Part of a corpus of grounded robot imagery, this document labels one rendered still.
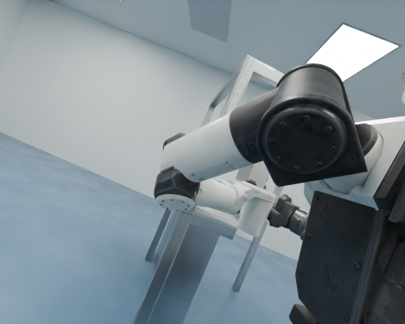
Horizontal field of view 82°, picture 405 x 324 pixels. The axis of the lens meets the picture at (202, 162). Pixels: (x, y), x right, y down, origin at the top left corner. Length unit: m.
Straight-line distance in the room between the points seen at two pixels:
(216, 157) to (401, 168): 0.22
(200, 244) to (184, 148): 1.14
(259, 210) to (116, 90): 4.81
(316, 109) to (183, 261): 1.36
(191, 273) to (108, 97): 4.30
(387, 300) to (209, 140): 0.27
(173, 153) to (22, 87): 5.95
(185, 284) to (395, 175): 1.40
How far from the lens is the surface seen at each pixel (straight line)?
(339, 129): 0.26
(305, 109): 0.25
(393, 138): 0.35
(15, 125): 6.24
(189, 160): 0.38
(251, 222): 0.63
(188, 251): 1.50
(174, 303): 1.65
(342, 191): 0.37
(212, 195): 0.53
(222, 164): 0.36
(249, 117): 0.32
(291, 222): 0.84
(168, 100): 4.89
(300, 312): 0.49
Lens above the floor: 1.14
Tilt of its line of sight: 1 degrees down
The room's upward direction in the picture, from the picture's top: 23 degrees clockwise
